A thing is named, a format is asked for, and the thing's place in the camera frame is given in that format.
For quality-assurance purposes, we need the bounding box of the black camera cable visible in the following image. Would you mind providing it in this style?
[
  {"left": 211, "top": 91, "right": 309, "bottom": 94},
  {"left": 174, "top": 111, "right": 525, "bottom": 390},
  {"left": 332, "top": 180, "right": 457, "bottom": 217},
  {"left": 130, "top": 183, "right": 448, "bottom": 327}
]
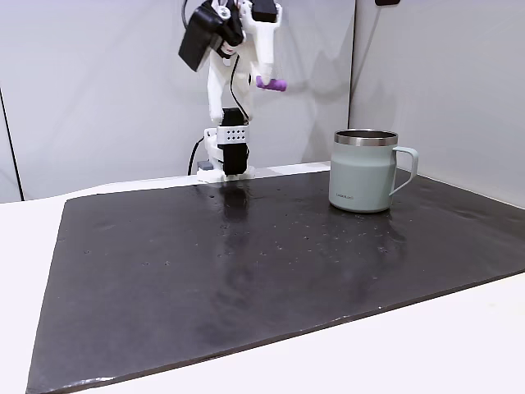
[{"left": 227, "top": 53, "right": 252, "bottom": 124}]

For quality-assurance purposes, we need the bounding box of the black power cable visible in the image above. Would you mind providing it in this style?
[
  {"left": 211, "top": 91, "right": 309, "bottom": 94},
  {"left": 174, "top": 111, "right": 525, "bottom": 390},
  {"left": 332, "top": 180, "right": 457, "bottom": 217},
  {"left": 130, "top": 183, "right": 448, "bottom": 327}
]
[{"left": 187, "top": 136, "right": 215, "bottom": 176}]

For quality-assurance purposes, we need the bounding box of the pale green steel mug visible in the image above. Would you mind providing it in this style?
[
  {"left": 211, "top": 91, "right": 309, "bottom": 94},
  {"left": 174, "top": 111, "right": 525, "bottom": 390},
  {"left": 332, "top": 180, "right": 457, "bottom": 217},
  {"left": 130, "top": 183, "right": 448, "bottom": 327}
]
[{"left": 327, "top": 128, "right": 420, "bottom": 215}]

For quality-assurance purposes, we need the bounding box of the black camera box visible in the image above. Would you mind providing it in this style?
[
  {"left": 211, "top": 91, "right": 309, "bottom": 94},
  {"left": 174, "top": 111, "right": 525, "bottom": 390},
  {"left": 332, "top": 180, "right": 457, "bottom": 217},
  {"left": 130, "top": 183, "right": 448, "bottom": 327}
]
[{"left": 177, "top": 5, "right": 226, "bottom": 74}]

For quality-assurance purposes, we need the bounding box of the black rubber mat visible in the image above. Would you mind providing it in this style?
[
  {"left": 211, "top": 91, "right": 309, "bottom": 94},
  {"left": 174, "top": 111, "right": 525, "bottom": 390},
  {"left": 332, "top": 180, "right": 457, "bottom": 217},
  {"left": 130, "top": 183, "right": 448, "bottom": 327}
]
[{"left": 25, "top": 169, "right": 525, "bottom": 394}]

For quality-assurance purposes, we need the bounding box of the purple ribbed pen grip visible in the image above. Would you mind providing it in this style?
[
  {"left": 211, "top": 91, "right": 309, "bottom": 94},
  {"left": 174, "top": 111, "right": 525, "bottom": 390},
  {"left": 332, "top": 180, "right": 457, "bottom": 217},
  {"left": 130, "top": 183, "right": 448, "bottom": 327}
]
[{"left": 255, "top": 76, "right": 289, "bottom": 94}]

